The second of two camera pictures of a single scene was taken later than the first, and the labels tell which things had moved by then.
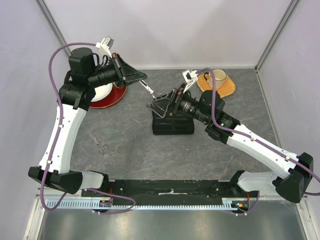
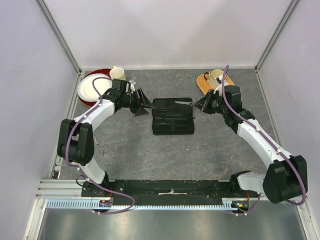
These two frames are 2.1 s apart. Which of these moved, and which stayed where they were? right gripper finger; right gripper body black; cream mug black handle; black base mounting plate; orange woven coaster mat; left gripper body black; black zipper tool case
Moved: right gripper finger; right gripper body black; left gripper body black
Stayed: cream mug black handle; orange woven coaster mat; black base mounting plate; black zipper tool case
